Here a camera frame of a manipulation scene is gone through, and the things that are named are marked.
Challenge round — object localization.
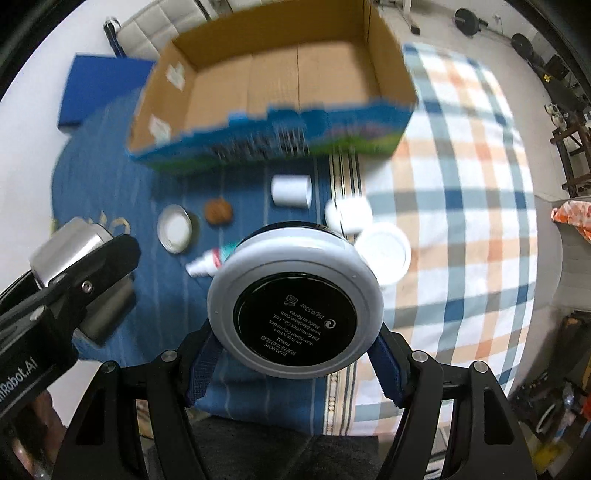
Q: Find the silver metal tin can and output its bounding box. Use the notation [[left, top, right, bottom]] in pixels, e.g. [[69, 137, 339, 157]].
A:
[[30, 217, 136, 347]]

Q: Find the silver round tin lid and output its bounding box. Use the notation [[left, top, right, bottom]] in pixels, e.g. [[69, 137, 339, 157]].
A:
[[156, 204, 192, 254]]

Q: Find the white green squeeze bottle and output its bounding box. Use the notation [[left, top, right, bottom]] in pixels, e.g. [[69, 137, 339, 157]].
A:
[[185, 243, 238, 278]]

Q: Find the brown walnut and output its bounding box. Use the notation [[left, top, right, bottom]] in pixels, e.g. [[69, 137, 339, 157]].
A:
[[204, 197, 233, 226]]

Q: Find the white round cream jar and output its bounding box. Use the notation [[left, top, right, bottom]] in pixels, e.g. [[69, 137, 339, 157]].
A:
[[354, 220, 412, 288]]

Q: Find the round white black jar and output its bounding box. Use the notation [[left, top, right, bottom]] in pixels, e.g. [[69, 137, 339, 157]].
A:
[[207, 222, 384, 379]]

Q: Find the white earbud case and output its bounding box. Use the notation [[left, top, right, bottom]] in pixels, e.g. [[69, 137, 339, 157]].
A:
[[325, 195, 374, 236]]

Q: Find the white paper cup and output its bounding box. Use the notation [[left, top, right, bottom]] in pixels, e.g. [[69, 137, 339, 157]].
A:
[[270, 175, 312, 209]]

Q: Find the blue striped bed sheet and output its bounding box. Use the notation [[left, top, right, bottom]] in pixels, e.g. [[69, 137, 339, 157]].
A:
[[52, 92, 356, 435]]

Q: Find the blue foam cushion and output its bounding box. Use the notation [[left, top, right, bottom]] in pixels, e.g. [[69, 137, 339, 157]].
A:
[[57, 55, 155, 130]]

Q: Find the plaid checked blanket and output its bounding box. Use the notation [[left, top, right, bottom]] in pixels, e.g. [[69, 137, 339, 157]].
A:
[[360, 43, 538, 391]]

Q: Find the left white padded chair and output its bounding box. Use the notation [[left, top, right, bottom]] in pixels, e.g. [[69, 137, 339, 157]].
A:
[[115, 0, 224, 61]]

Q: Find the orange patterned cloth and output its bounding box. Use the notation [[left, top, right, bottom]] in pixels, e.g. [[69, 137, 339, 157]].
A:
[[551, 200, 591, 243]]

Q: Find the open cardboard box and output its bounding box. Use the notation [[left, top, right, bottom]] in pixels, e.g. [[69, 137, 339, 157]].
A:
[[126, 1, 417, 173]]

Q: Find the dark wooden chair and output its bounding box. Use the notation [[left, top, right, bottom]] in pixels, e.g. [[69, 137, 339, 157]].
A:
[[548, 104, 590, 198]]

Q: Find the small barbell on floor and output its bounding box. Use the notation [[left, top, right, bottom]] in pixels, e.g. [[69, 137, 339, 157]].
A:
[[453, 8, 544, 66]]

